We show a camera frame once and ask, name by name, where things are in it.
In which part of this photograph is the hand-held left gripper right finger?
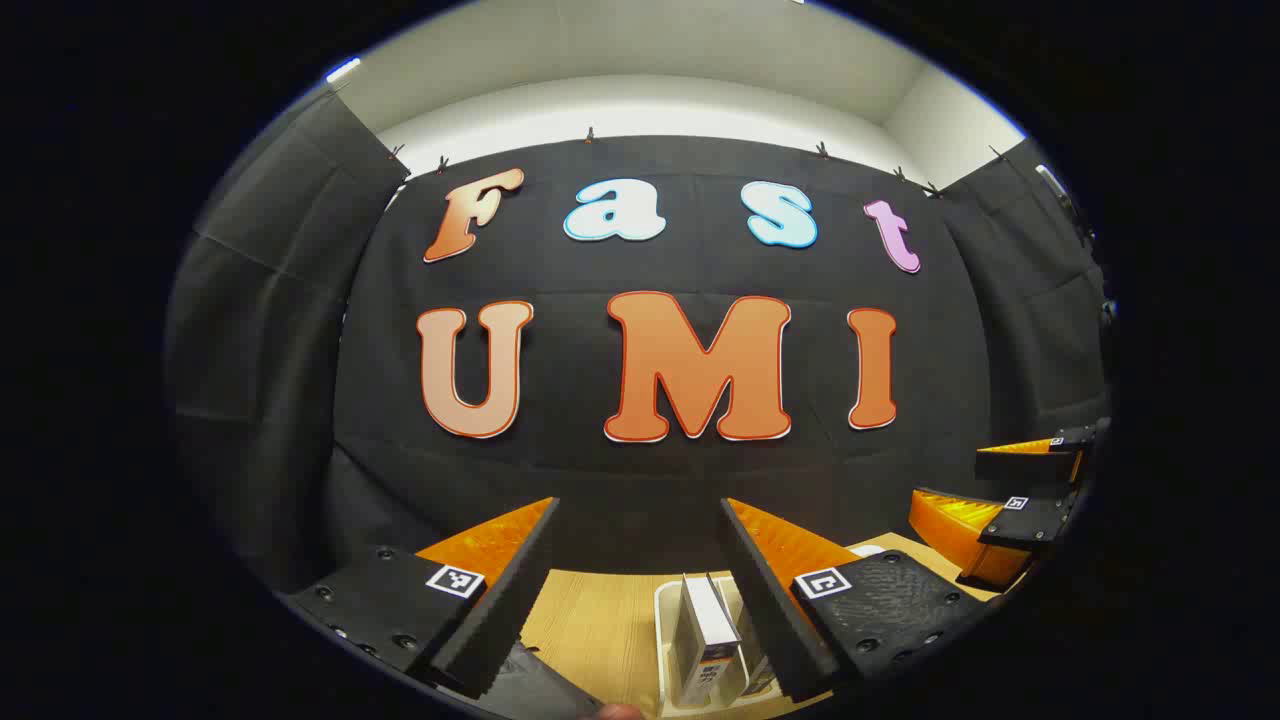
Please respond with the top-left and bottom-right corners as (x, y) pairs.
(718, 497), (991, 703)

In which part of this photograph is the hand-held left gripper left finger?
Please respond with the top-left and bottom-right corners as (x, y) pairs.
(285, 497), (561, 699)

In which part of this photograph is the night city cover book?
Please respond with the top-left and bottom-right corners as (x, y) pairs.
(735, 590), (779, 698)

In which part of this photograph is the portrait cover book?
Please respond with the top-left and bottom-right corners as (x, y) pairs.
(670, 572), (743, 709)

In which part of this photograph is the grey schoolbag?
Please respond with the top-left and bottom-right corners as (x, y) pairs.
(468, 640), (606, 720)

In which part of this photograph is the white plastic bookshelf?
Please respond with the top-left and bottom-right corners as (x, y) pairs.
(653, 543), (888, 717)

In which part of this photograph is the metal stand pole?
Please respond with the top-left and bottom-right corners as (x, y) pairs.
(1035, 163), (1096, 246)

